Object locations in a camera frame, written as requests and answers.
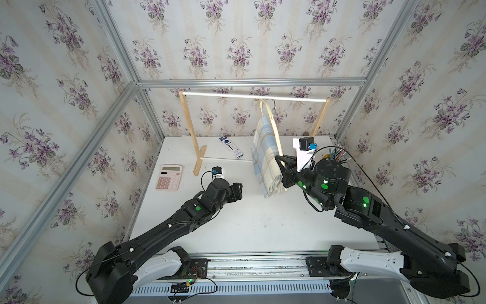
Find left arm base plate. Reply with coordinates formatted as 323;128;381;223
158;258;210;280

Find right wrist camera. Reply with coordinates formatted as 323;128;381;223
292;136;318;172

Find aluminium rail base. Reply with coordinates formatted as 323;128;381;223
94;250;415;297

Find blue white flat package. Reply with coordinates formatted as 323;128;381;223
220;136;244;159

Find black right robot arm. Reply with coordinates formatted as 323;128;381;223
275;155;470;299

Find cream wooden clothes hanger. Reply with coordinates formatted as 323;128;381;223
259;98;288;193

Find pens in cup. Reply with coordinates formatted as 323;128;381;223
323;147;347;162

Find wooden clothes rack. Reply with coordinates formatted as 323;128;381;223
179;90;330;176

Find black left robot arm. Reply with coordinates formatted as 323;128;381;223
86;178;243;303

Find plaid blue cream scarf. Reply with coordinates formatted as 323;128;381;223
251;115;288;199

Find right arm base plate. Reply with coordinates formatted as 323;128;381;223
305;257;356;278

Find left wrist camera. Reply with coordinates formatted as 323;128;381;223
211;166;225;179

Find pink calculator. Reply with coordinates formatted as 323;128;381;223
155;164;183;192

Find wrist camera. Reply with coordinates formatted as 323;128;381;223
211;166;225;179
292;136;318;172

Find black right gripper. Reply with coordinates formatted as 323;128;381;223
275;152;337;212

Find small circuit board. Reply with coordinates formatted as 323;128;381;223
169;282;191;294

